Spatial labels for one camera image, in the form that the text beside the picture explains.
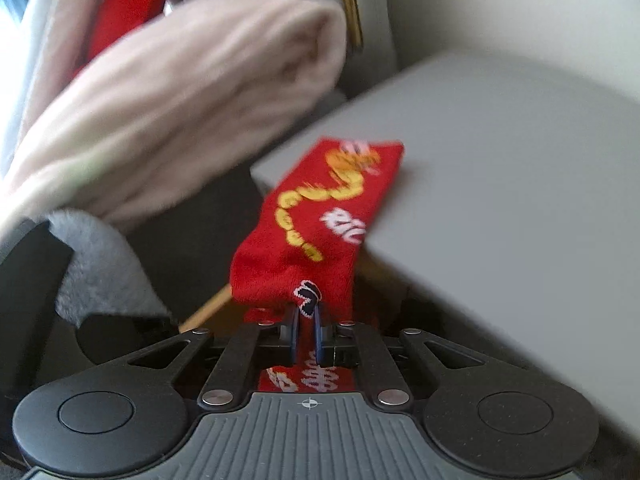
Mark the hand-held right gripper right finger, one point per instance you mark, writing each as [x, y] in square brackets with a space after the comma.
[318, 332]

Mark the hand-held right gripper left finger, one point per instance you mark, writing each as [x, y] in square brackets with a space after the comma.
[295, 335]

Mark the red printed sock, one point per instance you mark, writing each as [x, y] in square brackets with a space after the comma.
[310, 220]

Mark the pale blue fluffy rug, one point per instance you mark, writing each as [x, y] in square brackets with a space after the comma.
[100, 270]

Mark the grey nightstand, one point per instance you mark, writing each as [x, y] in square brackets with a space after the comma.
[500, 160]

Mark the pale pink folded blanket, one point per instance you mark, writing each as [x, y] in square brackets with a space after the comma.
[175, 110]

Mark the red pillow with black print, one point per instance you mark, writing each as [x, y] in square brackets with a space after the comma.
[125, 10]

